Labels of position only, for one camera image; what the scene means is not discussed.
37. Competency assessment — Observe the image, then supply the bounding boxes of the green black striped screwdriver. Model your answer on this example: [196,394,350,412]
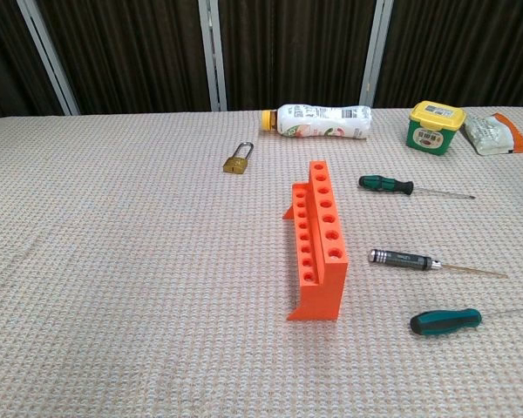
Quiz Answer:
[357,174,477,200]

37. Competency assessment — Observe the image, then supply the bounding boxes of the brass padlock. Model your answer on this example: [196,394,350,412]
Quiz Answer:
[222,141,255,176]

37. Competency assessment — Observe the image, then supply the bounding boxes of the white bottle yellow cap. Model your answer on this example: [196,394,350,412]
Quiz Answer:
[261,103,373,141]

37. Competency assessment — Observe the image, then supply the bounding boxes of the orange perforated block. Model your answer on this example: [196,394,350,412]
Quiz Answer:
[282,159,350,323]

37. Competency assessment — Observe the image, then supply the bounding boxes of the beige woven tablecloth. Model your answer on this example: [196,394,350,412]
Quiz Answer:
[0,106,523,418]

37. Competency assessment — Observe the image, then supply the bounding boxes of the green tub yellow lid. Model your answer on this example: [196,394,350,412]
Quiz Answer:
[404,100,467,156]

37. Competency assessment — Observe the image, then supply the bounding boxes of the black pleated curtain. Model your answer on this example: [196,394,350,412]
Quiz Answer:
[0,0,523,118]

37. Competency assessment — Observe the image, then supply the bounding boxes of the white orange snack packet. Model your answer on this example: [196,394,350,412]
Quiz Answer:
[463,111,523,157]

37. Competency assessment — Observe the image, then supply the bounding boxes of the grey metal post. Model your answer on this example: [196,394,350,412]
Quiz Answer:
[16,0,80,117]
[359,0,394,109]
[199,0,228,112]

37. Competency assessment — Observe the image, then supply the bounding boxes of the green handled screwdriver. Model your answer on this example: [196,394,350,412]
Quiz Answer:
[409,306,523,338]

